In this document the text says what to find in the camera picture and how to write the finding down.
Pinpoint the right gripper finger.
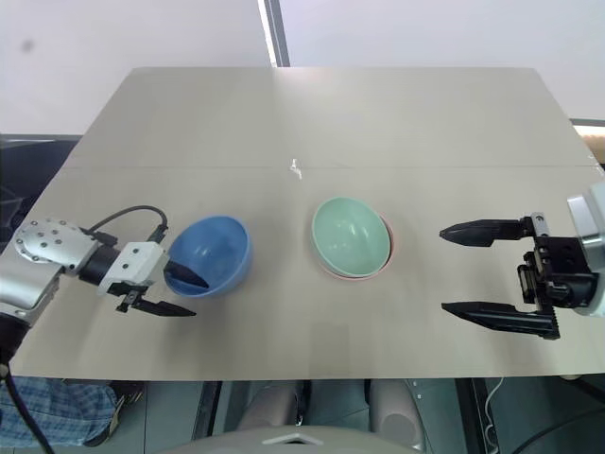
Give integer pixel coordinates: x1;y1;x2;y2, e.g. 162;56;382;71
439;218;536;248
441;301;562;341

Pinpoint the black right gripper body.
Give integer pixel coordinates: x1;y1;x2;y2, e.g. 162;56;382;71
516;212;599;309

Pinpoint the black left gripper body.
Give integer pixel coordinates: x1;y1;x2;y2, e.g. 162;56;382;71
115;287;148;313

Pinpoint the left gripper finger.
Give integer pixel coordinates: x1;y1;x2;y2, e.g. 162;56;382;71
164;260;210;290
130;299;198;318

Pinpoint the blue bowl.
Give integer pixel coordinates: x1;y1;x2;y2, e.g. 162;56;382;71
163;215;254;299

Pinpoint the pink bowl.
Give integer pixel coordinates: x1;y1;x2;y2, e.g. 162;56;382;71
314;212;396;284

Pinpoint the green bowl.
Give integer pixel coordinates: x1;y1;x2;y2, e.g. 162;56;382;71
310;196;393;277

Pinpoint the brown cardboard box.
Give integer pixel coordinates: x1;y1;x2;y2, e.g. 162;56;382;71
572;121;605;165

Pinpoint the blue plaid cloth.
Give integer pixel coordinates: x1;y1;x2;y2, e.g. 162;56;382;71
0;375;122;446

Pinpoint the grey rounded robot leg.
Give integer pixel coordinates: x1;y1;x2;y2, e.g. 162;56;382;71
367;378;423;448
234;379;304;432

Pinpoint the dark equipment beside table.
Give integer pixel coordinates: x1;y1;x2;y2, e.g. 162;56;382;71
0;133;82;231

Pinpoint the grey robot torso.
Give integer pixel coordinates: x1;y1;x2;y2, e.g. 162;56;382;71
186;424;429;454

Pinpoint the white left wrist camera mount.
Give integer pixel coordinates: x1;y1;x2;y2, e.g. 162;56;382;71
97;240;170;298

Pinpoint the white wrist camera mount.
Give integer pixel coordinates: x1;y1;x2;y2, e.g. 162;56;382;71
565;182;605;243
97;240;170;298

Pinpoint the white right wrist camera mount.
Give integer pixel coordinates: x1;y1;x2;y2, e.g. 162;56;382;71
565;182;605;243

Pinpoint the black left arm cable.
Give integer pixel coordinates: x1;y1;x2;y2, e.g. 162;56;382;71
88;204;170;243

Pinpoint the white thin cable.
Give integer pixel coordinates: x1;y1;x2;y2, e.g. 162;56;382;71
482;376;504;448

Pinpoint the black cable under table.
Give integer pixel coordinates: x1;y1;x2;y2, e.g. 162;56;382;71
0;361;56;454

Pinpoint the dark window frame post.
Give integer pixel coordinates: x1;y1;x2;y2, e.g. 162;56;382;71
256;0;291;68

